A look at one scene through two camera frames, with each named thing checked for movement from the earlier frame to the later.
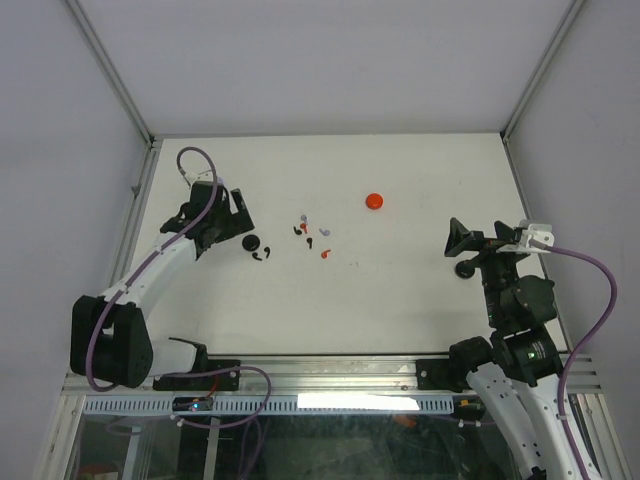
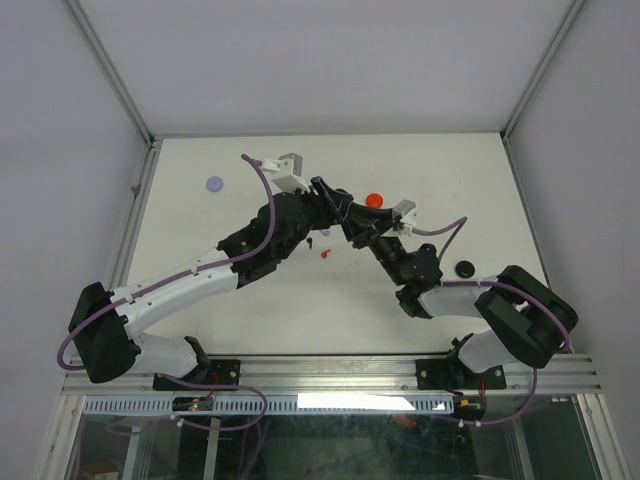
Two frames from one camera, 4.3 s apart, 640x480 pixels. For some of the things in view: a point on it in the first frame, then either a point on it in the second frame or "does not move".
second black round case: [464, 269] does not move
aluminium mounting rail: [336, 373] does not move
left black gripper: [238, 223] → [330, 216]
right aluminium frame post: [510, 122] does not move
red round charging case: [374, 201] does not move
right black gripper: [460, 238] → [365, 226]
